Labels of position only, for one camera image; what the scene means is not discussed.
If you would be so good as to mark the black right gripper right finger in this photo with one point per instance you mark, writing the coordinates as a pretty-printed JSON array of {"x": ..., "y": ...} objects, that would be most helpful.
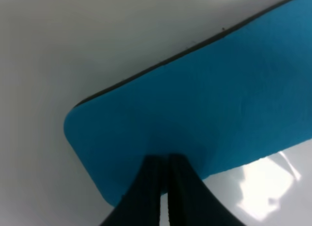
[{"x": 190, "y": 202}]

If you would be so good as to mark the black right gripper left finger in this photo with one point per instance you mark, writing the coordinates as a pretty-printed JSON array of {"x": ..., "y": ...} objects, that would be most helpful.
[{"x": 140, "y": 206}]

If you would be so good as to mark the blue whiteboard eraser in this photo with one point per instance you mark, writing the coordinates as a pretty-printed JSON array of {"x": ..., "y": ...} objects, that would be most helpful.
[{"x": 243, "y": 97}]

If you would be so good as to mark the whiteboard with aluminium frame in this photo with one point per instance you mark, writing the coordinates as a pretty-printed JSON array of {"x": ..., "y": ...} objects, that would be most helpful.
[{"x": 54, "y": 54}]

